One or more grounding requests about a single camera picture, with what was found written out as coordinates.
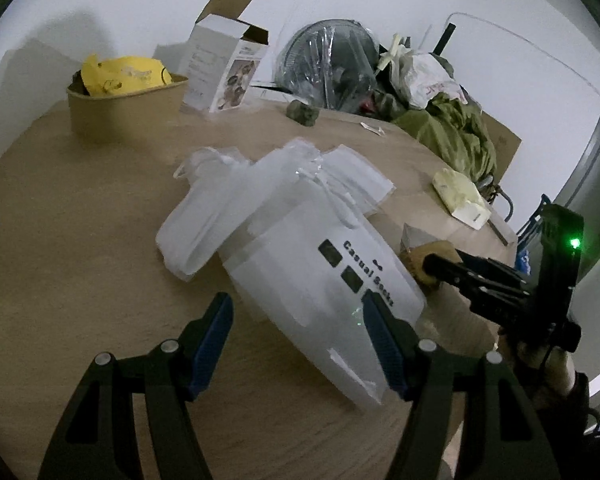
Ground white bag with red print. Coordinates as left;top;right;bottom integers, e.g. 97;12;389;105
395;52;468;110

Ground white printed product box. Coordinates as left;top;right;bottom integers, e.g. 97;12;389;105
181;14;270;113

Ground clear plastic bag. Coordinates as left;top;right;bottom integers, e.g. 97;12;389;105
156;146;261;283
320;144;397;216

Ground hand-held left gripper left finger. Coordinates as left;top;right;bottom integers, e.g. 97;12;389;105
37;291;235;480

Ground person's right hand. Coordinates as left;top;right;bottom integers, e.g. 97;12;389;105
515;342;578;393

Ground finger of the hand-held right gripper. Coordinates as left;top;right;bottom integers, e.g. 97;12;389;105
422;254;531;321
455;247;531;286

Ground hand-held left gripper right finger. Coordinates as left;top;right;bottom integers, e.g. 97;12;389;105
361;290;563;480

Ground metal chair frame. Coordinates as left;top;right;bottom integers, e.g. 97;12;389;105
487;185;518;247

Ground brown cardboard sheet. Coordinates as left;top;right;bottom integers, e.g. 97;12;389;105
477;110;522;186

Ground black rod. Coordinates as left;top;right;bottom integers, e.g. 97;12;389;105
432;22;458;56

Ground pale paper strips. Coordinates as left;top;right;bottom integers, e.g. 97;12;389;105
377;33;416;70

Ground green crumpled wad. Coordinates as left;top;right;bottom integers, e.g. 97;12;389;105
286;100;321;127

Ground pale yellow packet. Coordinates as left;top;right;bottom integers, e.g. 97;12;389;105
431;167;492;231

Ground plastic-wrapped electric fan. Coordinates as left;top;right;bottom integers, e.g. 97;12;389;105
275;19;381;113

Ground brown paper container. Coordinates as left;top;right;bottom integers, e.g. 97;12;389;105
66;74;190;143

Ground grey door frame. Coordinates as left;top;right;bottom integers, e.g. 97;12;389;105
555;102;600;241

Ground olive green cloth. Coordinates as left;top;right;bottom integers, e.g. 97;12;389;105
367;87;498;181

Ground yellow plastic bag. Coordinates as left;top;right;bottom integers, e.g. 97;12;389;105
81;55;173;97

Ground yellow sponge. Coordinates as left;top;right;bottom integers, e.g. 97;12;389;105
399;222;463;288

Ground printed translucent sock bag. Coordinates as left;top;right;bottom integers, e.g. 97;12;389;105
219;145;428;413

